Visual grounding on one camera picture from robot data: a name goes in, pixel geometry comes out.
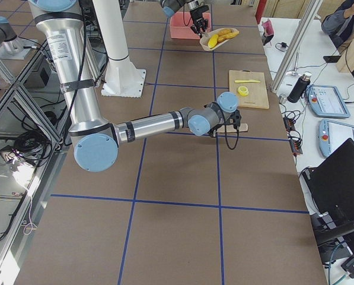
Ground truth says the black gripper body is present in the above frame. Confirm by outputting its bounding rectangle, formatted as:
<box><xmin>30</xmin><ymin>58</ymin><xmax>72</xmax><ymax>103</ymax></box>
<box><xmin>190</xmin><ymin>7</ymin><xmax>209</xmax><ymax>33</ymax></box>
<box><xmin>221</xmin><ymin>109</ymin><xmax>241</xmax><ymax>126</ymax></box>

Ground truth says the beige hand brush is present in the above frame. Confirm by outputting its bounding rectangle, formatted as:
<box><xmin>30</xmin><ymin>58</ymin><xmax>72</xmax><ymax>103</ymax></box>
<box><xmin>217</xmin><ymin>123</ymin><xmax>248</xmax><ymax>134</ymax></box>

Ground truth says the beige plastic dustpan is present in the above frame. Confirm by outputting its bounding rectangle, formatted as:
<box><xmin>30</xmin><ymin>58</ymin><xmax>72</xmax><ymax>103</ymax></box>
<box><xmin>199</xmin><ymin>27</ymin><xmax>240</xmax><ymax>51</ymax></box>

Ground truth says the round fried nugget toy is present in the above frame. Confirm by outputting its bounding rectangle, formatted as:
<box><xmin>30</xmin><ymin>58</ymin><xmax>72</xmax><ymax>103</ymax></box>
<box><xmin>217</xmin><ymin>28</ymin><xmax>232</xmax><ymax>36</ymax></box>

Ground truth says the long fried nugget toy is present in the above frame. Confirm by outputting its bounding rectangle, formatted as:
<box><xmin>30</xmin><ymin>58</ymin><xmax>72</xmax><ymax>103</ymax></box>
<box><xmin>218</xmin><ymin>31</ymin><xmax>240</xmax><ymax>43</ymax></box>

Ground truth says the yellow toy corn cob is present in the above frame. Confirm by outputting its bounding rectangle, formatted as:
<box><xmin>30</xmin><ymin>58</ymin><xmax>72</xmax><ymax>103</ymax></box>
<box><xmin>207</xmin><ymin>34</ymin><xmax>219</xmax><ymax>49</ymax></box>

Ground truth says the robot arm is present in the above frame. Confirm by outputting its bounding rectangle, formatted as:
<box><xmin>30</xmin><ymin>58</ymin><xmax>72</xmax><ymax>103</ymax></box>
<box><xmin>29</xmin><ymin>1</ymin><xmax>241</xmax><ymax>172</ymax></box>
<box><xmin>158</xmin><ymin>0</ymin><xmax>209</xmax><ymax>37</ymax></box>

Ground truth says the pink plastic bin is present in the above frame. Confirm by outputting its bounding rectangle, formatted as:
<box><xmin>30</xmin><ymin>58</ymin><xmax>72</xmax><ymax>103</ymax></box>
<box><xmin>169</xmin><ymin>12</ymin><xmax>200</xmax><ymax>40</ymax></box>

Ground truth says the wooden cutting board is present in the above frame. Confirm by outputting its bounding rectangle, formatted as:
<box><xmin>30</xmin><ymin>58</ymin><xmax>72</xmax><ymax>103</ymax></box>
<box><xmin>228</xmin><ymin>70</ymin><xmax>269</xmax><ymax>109</ymax></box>

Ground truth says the yellow plastic knife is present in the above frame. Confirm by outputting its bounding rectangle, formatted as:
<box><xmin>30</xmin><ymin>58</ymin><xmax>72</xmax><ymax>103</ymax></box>
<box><xmin>234</xmin><ymin>79</ymin><xmax>261</xmax><ymax>84</ymax></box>

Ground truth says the black power strip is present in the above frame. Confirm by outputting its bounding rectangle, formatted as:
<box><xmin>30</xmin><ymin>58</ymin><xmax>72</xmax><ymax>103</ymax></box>
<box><xmin>283</xmin><ymin>116</ymin><xmax>303</xmax><ymax>156</ymax></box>

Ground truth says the pink cloth on stand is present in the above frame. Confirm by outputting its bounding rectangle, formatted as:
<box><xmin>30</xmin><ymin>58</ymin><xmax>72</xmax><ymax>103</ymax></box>
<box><xmin>261</xmin><ymin>19</ymin><xmax>274</xmax><ymax>46</ymax></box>

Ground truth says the black water bottle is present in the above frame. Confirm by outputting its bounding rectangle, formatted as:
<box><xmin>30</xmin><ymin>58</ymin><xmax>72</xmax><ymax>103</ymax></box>
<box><xmin>287</xmin><ymin>71</ymin><xmax>312</xmax><ymax>103</ymax></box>

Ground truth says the upper teach pendant tablet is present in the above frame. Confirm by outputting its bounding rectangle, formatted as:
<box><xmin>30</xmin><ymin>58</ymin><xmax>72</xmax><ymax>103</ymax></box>
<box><xmin>305</xmin><ymin>85</ymin><xmax>350</xmax><ymax>119</ymax></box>

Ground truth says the teach pendant tablet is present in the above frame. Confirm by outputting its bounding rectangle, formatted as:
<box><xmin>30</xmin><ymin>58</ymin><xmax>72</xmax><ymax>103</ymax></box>
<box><xmin>318</xmin><ymin>119</ymin><xmax>354</xmax><ymax>157</ymax></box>
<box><xmin>305</xmin><ymin>85</ymin><xmax>350</xmax><ymax>119</ymax></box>

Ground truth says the white pillar with base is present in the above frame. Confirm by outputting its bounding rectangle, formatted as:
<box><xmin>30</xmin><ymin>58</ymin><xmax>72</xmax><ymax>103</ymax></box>
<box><xmin>93</xmin><ymin>0</ymin><xmax>146</xmax><ymax>98</ymax></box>

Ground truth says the lower teach pendant tablet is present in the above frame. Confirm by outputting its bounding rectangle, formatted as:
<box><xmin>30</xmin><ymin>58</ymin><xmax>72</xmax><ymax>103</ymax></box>
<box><xmin>318</xmin><ymin>119</ymin><xmax>354</xmax><ymax>157</ymax></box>

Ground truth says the black laptop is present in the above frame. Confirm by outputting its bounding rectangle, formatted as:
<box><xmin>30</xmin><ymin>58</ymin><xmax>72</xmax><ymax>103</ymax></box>
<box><xmin>305</xmin><ymin>137</ymin><xmax>354</xmax><ymax>226</ymax></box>

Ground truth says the seated person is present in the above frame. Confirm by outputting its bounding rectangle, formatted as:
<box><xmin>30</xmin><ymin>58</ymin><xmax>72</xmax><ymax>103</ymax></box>
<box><xmin>321</xmin><ymin>0</ymin><xmax>354</xmax><ymax>52</ymax></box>

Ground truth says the aluminium frame post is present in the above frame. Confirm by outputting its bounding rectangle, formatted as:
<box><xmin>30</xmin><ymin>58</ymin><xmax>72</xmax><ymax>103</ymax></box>
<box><xmin>270</xmin><ymin>0</ymin><xmax>323</xmax><ymax>93</ymax></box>

